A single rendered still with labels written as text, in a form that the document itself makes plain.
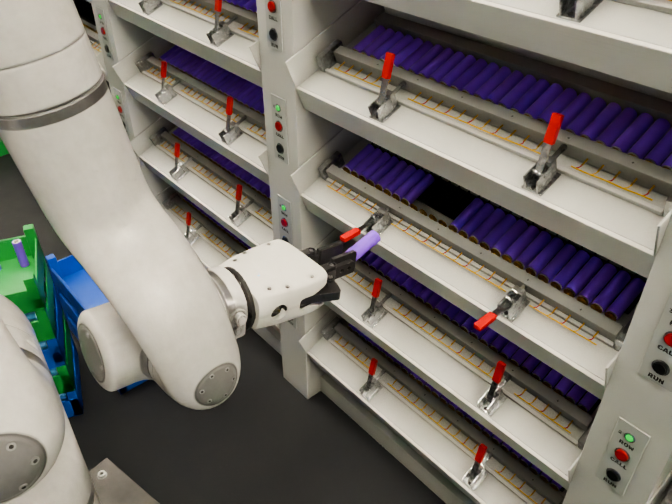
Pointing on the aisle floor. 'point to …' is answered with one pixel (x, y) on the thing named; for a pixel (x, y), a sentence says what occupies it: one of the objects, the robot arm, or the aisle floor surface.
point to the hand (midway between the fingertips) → (335, 260)
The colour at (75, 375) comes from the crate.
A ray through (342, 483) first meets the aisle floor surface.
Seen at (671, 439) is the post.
